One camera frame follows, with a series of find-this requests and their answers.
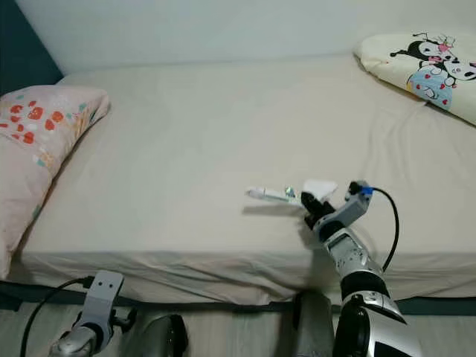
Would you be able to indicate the cream sheeted bed mattress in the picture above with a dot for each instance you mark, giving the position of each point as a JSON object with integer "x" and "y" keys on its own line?
{"x": 230, "y": 134}

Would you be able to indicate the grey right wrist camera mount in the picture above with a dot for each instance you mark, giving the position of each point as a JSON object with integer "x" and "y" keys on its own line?
{"x": 351, "y": 204}

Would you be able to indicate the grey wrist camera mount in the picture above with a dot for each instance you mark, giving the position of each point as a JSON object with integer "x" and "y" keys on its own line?
{"x": 104, "y": 297}
{"x": 351, "y": 204}

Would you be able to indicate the pink pillow with orange print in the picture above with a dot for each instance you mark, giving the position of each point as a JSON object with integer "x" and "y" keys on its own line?
{"x": 22, "y": 186}

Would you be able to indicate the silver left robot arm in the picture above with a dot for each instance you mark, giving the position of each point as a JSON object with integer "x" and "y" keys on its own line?
{"x": 74, "y": 343}

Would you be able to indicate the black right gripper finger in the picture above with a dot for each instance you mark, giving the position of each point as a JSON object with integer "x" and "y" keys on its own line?
{"x": 309, "y": 207}
{"x": 318, "y": 200}

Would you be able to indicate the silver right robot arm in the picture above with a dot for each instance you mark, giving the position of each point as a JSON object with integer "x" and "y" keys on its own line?
{"x": 361, "y": 260}

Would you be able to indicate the cream cartoon print comforter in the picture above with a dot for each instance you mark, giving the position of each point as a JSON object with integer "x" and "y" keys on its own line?
{"x": 394, "y": 63}

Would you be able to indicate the dark left robot leg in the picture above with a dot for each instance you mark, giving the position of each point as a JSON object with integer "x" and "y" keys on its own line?
{"x": 163, "y": 336}

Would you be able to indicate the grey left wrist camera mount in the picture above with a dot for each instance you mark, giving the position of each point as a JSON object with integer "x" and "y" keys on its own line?
{"x": 104, "y": 297}

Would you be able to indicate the teal upholstered headboard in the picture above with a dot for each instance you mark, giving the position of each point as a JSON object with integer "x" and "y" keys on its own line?
{"x": 26, "y": 44}

